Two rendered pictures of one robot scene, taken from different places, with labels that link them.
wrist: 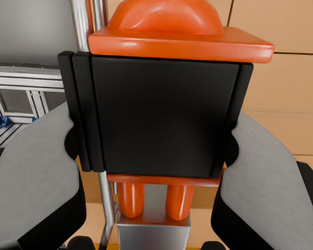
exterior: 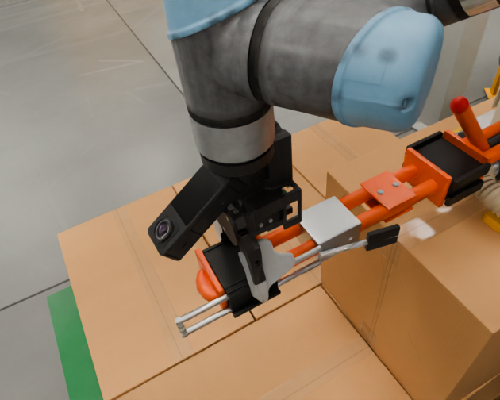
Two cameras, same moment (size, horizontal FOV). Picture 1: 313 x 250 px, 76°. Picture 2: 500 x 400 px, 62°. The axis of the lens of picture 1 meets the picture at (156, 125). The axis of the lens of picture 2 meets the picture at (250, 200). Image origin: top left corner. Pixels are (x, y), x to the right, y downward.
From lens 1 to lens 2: 0.45 m
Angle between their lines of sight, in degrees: 41
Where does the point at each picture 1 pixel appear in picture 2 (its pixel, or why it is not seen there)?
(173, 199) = (284, 233)
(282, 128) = not seen: hidden behind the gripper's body
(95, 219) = (473, 272)
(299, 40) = not seen: hidden behind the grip
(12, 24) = not seen: outside the picture
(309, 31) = (196, 267)
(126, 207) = (305, 248)
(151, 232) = (312, 226)
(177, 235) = (305, 215)
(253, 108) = (286, 247)
